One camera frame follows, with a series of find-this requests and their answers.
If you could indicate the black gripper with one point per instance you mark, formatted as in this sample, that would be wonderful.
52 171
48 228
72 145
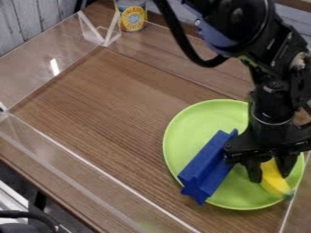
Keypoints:
273 136

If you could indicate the yellow toy banana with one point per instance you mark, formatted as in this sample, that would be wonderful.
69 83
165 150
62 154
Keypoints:
274 183

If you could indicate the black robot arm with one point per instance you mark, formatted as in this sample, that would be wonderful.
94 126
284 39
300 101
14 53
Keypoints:
246 29

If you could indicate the green plate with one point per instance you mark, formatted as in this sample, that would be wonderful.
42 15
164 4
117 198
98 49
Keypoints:
190 130

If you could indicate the blue star-shaped block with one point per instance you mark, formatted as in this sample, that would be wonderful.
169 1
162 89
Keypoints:
208 170

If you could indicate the yellow blue labelled can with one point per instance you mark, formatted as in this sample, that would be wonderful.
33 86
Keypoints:
133 11

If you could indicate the clear acrylic barrier wall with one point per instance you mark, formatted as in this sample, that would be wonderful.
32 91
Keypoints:
89 107

